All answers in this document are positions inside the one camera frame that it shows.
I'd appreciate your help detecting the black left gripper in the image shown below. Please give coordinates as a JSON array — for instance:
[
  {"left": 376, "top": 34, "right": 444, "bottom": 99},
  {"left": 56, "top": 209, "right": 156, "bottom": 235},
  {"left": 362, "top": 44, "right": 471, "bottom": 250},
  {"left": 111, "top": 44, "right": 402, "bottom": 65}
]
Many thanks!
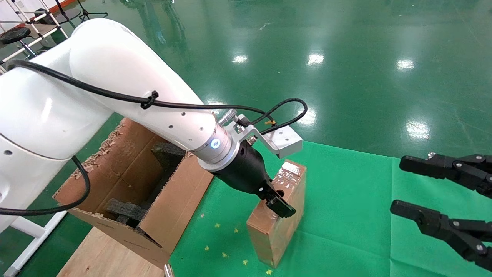
[{"left": 213, "top": 140, "right": 296, "bottom": 219}]

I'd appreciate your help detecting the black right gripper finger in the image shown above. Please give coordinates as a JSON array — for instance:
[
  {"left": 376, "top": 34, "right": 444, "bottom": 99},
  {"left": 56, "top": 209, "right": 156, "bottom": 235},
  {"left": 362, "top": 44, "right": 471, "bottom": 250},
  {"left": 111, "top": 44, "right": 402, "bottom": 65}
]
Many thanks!
[
  {"left": 390, "top": 200, "right": 492, "bottom": 272},
  {"left": 399, "top": 154, "right": 492, "bottom": 199}
]

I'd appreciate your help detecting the small taped cardboard box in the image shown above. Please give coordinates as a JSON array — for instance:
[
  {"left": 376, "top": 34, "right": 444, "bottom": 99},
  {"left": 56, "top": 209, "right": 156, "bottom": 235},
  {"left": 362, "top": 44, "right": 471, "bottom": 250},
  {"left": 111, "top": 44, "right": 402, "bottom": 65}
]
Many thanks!
[{"left": 246, "top": 160, "right": 307, "bottom": 269}]

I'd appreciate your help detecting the large open cardboard carton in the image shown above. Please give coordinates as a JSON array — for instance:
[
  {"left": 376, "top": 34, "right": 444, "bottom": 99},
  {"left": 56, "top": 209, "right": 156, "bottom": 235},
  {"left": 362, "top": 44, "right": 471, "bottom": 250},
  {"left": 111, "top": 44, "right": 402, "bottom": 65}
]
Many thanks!
[{"left": 53, "top": 117, "right": 214, "bottom": 270}]

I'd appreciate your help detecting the green cloth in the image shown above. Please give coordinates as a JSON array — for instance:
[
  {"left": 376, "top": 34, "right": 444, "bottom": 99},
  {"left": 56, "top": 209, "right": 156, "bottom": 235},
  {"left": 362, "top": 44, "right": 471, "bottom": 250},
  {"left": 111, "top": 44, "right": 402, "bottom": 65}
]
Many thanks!
[{"left": 169, "top": 140, "right": 492, "bottom": 277}]

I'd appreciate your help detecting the black foam block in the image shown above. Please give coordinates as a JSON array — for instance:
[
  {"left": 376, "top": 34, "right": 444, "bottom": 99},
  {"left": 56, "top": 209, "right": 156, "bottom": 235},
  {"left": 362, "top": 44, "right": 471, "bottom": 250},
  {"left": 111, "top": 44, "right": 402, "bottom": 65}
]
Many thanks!
[
  {"left": 104, "top": 197, "right": 150, "bottom": 228},
  {"left": 148, "top": 142, "right": 187, "bottom": 206}
]

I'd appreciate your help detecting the wooden board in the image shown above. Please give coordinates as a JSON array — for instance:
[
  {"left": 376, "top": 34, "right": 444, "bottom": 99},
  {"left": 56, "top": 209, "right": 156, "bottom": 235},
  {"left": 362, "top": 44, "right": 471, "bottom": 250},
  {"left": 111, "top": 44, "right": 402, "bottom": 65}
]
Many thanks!
[{"left": 57, "top": 227, "right": 170, "bottom": 277}]

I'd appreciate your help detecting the black tripod stand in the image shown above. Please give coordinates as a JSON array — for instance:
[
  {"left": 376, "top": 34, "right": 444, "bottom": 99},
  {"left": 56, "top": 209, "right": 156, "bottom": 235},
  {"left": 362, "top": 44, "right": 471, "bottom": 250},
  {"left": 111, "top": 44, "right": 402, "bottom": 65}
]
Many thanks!
[{"left": 77, "top": 0, "right": 109, "bottom": 22}]

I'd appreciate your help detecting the black round stand base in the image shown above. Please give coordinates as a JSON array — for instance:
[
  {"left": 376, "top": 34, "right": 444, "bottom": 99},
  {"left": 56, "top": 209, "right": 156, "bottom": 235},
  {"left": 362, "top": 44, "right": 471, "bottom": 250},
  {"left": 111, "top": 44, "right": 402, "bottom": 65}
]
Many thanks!
[{"left": 34, "top": 0, "right": 82, "bottom": 24}]

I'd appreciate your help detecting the white tube rack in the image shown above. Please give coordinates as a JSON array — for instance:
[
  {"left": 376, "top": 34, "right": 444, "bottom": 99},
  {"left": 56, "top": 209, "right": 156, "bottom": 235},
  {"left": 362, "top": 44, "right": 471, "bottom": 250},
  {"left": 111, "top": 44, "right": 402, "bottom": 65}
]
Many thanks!
[{"left": 0, "top": 0, "right": 70, "bottom": 73}]

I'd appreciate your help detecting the black round stool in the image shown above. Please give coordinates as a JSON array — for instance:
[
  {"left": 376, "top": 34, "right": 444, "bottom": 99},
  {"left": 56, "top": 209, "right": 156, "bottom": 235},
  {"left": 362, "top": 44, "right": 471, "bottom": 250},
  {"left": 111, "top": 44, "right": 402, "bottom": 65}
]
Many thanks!
[{"left": 0, "top": 26, "right": 50, "bottom": 58}]

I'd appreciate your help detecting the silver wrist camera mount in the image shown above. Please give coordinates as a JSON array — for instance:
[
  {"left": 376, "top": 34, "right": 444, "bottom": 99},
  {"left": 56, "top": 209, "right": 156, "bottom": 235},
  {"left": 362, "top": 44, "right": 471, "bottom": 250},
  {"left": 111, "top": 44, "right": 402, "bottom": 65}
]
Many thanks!
[{"left": 219, "top": 109, "right": 303, "bottom": 159}]

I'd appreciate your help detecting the white metal frame leg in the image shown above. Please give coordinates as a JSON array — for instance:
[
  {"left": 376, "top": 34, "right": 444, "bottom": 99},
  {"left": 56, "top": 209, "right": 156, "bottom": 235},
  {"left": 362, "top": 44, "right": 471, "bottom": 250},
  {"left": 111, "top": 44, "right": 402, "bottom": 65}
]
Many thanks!
[{"left": 0, "top": 211, "right": 68, "bottom": 277}]

